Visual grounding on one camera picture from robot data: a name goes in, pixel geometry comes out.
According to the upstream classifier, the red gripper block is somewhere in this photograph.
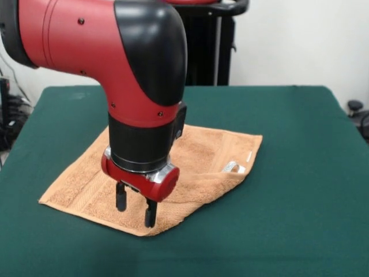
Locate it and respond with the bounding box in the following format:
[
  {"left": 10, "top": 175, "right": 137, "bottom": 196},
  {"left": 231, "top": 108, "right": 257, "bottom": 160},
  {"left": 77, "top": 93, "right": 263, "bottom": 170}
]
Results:
[{"left": 100, "top": 146, "right": 181, "bottom": 229}]

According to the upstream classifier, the tan terry towel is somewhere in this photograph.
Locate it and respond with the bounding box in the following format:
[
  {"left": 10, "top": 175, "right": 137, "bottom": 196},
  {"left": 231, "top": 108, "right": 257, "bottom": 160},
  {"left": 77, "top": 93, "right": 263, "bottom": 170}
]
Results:
[{"left": 38, "top": 123, "right": 263, "bottom": 238}]

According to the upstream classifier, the dark green table cloth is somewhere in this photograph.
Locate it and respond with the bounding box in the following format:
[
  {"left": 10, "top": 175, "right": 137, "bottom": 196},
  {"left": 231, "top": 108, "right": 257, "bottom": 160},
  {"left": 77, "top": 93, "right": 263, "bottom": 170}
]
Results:
[{"left": 0, "top": 85, "right": 369, "bottom": 277}]

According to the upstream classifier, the black box device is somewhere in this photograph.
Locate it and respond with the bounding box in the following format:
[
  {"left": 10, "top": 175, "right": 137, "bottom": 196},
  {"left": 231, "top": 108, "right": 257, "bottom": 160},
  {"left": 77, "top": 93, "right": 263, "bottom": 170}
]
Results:
[{"left": 0, "top": 77, "right": 12, "bottom": 128}]

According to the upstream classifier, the black chair base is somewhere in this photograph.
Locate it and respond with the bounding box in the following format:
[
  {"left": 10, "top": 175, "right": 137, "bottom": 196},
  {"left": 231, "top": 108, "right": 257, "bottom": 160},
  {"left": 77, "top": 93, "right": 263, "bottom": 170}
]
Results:
[{"left": 347, "top": 99, "right": 369, "bottom": 145}]

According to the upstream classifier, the black cable bundle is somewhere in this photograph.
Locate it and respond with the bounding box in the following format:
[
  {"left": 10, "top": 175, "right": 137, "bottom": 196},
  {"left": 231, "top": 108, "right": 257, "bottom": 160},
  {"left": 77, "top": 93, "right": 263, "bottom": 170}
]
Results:
[{"left": 0, "top": 95, "right": 32, "bottom": 151}]

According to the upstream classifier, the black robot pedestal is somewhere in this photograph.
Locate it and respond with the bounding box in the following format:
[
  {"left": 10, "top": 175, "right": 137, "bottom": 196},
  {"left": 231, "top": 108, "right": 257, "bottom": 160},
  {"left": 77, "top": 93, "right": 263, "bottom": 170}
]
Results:
[{"left": 164, "top": 0, "right": 250, "bottom": 87}]

